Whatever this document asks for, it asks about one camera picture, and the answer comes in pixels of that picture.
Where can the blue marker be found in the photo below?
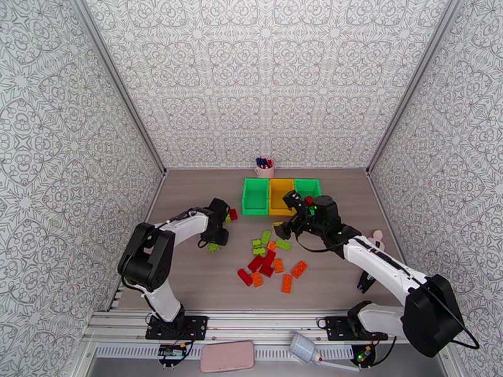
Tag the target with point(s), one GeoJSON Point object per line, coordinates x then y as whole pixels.
{"type": "Point", "coordinates": [259, 161]}

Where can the green plastic bin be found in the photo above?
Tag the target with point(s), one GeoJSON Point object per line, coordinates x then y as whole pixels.
{"type": "Point", "coordinates": [310, 187]}
{"type": "Point", "coordinates": [255, 195]}

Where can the small green circuit board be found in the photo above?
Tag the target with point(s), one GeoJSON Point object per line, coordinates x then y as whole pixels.
{"type": "Point", "coordinates": [363, 353]}
{"type": "Point", "coordinates": [171, 351]}

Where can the aluminium frame post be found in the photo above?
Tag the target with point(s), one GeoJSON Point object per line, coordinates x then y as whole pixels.
{"type": "Point", "coordinates": [410, 83]}
{"type": "Point", "coordinates": [120, 83]}

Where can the pink plush toy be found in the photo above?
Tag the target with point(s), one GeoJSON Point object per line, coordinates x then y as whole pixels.
{"type": "Point", "coordinates": [376, 238]}

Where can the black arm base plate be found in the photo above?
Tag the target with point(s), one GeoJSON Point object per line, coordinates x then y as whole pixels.
{"type": "Point", "coordinates": [196, 323]}
{"type": "Point", "coordinates": [334, 328]}

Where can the white grey handheld device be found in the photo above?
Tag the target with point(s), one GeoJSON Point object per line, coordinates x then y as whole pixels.
{"type": "Point", "coordinates": [302, 346]}

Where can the pink cup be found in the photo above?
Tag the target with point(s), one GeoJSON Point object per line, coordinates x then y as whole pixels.
{"type": "Point", "coordinates": [265, 172]}

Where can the aluminium mounting rail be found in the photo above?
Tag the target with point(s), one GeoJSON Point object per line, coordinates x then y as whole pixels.
{"type": "Point", "coordinates": [255, 321]}

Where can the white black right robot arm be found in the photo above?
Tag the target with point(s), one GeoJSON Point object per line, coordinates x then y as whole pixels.
{"type": "Point", "coordinates": [377, 262]}

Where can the yellow plastic bin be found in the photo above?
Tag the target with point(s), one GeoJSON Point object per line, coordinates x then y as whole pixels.
{"type": "Point", "coordinates": [277, 191]}

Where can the small red lego brick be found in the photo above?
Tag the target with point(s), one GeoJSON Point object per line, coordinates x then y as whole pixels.
{"type": "Point", "coordinates": [233, 214]}

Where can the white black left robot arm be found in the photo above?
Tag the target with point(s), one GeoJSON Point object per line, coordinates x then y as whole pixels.
{"type": "Point", "coordinates": [188, 230]}

